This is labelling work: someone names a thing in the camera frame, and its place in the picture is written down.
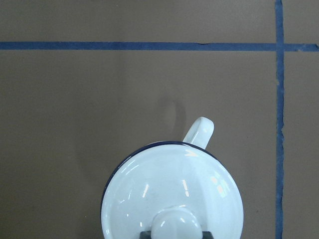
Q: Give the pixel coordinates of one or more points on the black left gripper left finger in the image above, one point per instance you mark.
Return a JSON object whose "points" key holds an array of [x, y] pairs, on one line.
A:
{"points": [[145, 235]]}

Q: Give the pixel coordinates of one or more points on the white enamel mug lid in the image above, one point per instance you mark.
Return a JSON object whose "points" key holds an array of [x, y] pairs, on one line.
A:
{"points": [[125, 213]]}

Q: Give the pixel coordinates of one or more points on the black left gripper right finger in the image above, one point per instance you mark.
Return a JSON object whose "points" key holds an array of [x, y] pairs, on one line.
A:
{"points": [[207, 235]]}

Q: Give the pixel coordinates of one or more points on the white enamel mug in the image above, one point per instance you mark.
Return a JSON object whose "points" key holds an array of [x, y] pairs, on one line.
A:
{"points": [[170, 162]]}

